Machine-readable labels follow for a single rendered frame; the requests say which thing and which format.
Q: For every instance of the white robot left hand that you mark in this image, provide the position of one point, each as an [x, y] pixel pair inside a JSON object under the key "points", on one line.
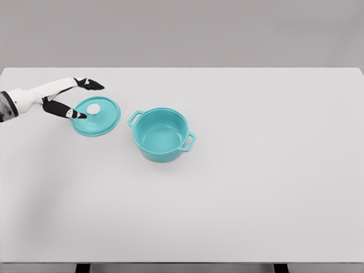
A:
{"points": [[48, 89]]}

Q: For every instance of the teal pot lid white knob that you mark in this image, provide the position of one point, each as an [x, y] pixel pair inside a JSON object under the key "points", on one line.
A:
{"points": [[98, 120]]}

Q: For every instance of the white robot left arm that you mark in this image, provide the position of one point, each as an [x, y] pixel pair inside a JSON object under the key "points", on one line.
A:
{"points": [[17, 101]]}

